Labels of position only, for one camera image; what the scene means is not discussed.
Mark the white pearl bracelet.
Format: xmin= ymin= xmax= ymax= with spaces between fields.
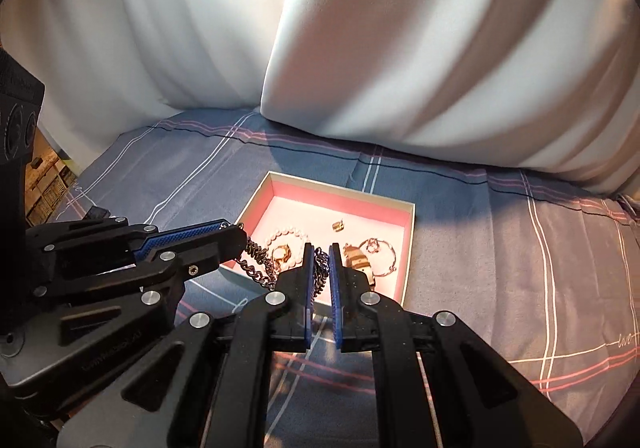
xmin=264 ymin=227 xmax=313 ymax=274

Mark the small gold square earring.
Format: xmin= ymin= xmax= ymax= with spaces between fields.
xmin=332 ymin=221 xmax=345 ymax=233

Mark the brown strap wristwatch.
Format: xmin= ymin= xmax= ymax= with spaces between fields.
xmin=343 ymin=243 xmax=375 ymax=290

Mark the dark metal chain necklace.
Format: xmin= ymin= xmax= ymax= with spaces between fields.
xmin=234 ymin=238 xmax=331 ymax=307

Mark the thin silver bangle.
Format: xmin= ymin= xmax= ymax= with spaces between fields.
xmin=359 ymin=237 xmax=398 ymax=278

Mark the open grey pink box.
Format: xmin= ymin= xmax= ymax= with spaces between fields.
xmin=217 ymin=171 xmax=416 ymax=303

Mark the cluttered shelf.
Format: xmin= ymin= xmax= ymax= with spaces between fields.
xmin=25 ymin=129 xmax=76 ymax=226

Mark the blue plaid bed sheet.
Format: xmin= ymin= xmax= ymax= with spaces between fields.
xmin=54 ymin=109 xmax=639 ymax=447

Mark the left white pillow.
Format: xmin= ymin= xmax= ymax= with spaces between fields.
xmin=1 ymin=0 xmax=283 ymax=169

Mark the white pillow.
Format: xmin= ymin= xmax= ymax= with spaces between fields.
xmin=260 ymin=0 xmax=639 ymax=195
xmin=1 ymin=0 xmax=283 ymax=169

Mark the right white pillow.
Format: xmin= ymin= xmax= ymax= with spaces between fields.
xmin=260 ymin=0 xmax=639 ymax=195

